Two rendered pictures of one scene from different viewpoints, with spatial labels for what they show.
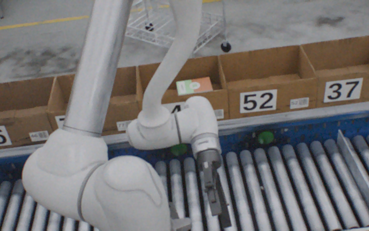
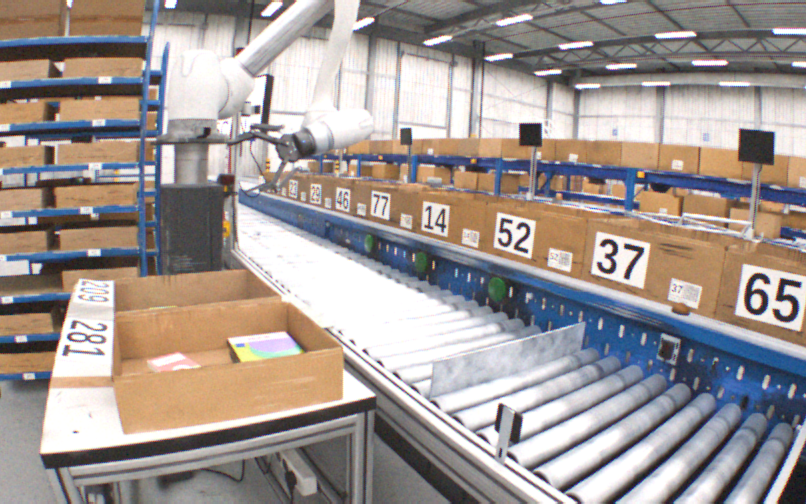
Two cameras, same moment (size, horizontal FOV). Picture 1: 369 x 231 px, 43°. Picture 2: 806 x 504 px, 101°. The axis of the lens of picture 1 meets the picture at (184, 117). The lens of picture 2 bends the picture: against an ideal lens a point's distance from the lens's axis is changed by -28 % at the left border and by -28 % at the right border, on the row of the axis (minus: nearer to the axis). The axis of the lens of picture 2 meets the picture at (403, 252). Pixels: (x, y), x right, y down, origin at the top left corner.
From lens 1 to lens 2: 1.77 m
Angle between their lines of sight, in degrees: 58
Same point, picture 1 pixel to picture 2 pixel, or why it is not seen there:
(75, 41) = not seen: hidden behind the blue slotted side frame
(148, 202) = (179, 65)
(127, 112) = (410, 204)
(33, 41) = not seen: hidden behind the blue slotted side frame
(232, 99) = (490, 220)
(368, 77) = (659, 247)
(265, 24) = not seen: hidden behind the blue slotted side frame
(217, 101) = (475, 217)
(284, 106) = (541, 258)
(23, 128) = (356, 197)
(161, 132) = (308, 118)
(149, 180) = (192, 55)
